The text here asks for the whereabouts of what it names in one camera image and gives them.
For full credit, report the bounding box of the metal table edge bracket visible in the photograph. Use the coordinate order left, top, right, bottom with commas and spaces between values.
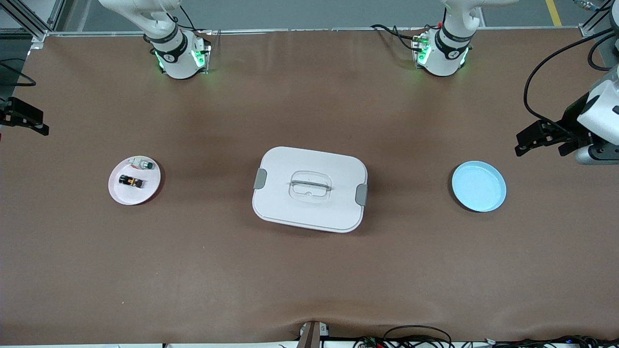
296, 320, 330, 348

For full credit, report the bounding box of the white lidded storage box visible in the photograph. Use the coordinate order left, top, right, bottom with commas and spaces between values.
252, 146, 368, 233

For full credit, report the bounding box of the brown table mat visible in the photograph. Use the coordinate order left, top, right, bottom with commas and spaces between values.
0, 28, 619, 345

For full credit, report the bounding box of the metal table edge rail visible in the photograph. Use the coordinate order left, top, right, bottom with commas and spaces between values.
46, 27, 588, 38

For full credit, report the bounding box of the light blue round plate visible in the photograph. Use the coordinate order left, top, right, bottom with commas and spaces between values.
452, 161, 507, 213

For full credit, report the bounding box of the black base cable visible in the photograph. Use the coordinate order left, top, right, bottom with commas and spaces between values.
371, 23, 424, 53
179, 5, 213, 34

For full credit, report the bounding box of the aluminium frame profile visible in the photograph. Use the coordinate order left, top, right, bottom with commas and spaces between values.
579, 0, 612, 38
0, 0, 66, 43

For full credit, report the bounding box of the pink round plate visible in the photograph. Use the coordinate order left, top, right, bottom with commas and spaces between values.
108, 156, 162, 206

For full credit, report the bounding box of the black looped cable bundle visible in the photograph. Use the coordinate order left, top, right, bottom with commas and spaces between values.
353, 325, 454, 348

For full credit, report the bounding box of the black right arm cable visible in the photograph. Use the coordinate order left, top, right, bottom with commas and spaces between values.
0, 59, 37, 88

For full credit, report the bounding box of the short black left arm cable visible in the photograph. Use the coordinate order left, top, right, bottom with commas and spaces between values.
588, 34, 617, 72

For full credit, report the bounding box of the long black left arm cable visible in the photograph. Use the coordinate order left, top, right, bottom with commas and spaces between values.
524, 28, 615, 138

